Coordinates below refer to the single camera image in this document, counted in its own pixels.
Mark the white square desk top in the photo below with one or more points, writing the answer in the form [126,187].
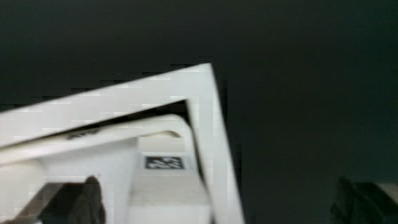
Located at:
[94,136]

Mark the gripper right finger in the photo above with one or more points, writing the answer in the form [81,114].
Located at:
[364,203]

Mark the white leg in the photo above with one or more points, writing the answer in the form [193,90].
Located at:
[168,196]
[21,182]

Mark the white L-shaped fence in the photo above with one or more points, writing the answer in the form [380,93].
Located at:
[94,170]

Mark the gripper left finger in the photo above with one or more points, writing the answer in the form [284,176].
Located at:
[26,217]

